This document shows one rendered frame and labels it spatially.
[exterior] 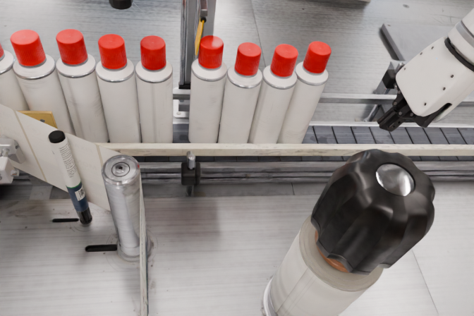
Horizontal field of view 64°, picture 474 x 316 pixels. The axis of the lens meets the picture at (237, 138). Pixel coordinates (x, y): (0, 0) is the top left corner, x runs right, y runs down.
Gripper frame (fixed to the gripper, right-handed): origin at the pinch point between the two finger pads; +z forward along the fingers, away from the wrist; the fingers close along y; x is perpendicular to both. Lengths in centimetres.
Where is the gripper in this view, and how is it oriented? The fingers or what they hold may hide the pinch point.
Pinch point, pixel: (391, 119)
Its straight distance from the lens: 72.4
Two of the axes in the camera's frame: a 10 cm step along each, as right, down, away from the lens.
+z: -4.6, 6.0, 6.6
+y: 1.0, 7.7, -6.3
